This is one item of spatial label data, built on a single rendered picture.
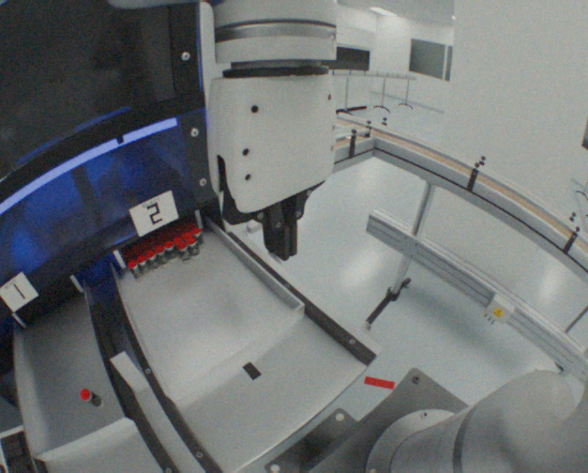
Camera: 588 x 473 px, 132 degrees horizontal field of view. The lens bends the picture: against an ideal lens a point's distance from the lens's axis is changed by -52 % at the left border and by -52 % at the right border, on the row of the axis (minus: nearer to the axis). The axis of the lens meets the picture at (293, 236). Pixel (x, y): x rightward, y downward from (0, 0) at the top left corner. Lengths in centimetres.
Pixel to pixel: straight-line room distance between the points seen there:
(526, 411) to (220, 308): 46
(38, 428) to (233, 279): 54
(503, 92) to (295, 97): 144
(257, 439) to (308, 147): 35
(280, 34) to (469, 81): 147
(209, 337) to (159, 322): 10
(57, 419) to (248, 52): 58
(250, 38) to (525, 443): 26
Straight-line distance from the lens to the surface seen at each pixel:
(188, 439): 39
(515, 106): 156
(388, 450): 42
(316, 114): 20
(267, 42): 16
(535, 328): 131
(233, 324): 46
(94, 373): 53
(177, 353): 46
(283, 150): 18
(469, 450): 24
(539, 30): 163
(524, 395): 22
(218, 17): 18
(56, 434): 56
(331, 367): 42
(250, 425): 40
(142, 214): 50
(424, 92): 871
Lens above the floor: 127
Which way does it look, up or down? 40 degrees down
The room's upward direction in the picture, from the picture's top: straight up
